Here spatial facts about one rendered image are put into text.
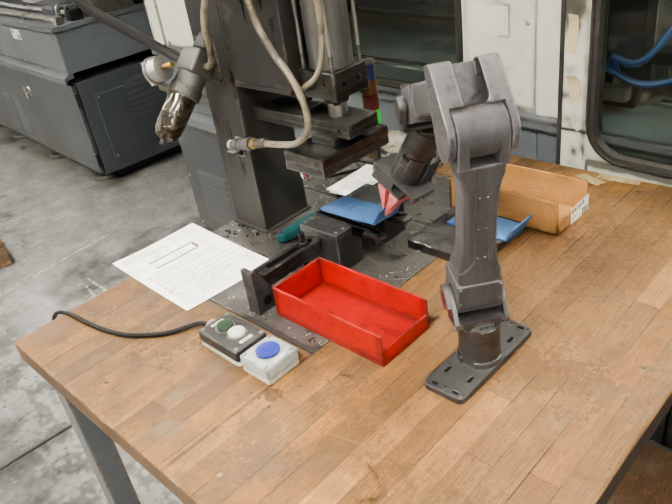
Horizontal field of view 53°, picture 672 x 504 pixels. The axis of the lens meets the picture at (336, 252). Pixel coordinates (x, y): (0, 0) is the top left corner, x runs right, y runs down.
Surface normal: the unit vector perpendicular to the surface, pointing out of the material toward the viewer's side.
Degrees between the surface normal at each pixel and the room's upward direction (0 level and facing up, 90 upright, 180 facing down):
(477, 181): 98
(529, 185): 90
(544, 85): 90
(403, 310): 90
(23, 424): 0
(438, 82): 41
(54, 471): 0
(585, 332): 0
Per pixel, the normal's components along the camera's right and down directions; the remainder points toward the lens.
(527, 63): -0.72, 0.43
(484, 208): 0.16, 0.61
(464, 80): 0.07, 0.11
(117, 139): 0.68, 0.29
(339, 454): -0.14, -0.85
